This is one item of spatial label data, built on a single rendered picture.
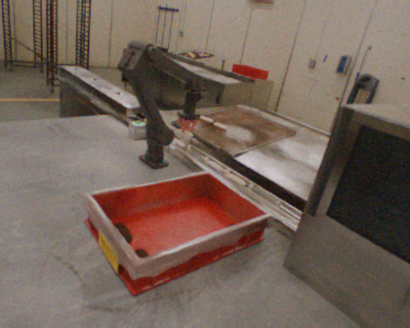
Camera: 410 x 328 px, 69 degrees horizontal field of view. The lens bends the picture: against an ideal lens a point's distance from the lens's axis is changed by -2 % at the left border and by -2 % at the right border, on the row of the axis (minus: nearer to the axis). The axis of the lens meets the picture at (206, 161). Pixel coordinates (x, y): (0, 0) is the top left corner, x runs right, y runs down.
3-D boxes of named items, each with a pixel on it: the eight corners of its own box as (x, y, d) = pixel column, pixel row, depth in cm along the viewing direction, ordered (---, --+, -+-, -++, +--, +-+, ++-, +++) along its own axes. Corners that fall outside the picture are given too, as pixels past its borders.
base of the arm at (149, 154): (138, 158, 137) (153, 169, 130) (140, 142, 134) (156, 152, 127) (152, 155, 143) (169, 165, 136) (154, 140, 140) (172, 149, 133)
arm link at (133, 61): (107, 58, 102) (129, 63, 98) (134, 35, 108) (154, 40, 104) (148, 143, 137) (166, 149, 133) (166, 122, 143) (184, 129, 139)
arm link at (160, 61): (125, 53, 108) (147, 59, 103) (130, 37, 107) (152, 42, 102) (185, 85, 146) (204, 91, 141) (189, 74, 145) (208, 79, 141)
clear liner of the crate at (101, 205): (79, 221, 89) (79, 191, 85) (205, 190, 120) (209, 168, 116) (131, 302, 67) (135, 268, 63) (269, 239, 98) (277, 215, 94)
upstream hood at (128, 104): (59, 73, 259) (59, 63, 256) (80, 74, 271) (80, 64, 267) (126, 119, 177) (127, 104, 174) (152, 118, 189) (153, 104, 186)
